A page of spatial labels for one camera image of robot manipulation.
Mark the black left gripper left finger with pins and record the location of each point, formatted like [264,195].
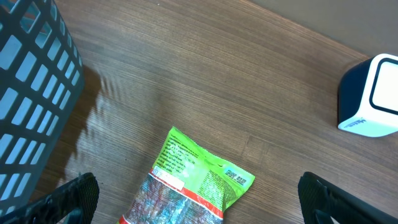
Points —
[73,202]

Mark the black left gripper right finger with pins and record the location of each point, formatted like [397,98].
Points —
[323,202]

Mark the green snack bag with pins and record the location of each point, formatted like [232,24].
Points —
[187,184]

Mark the white barcode scanner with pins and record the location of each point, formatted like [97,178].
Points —
[367,97]

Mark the grey plastic shopping basket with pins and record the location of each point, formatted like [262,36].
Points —
[41,81]

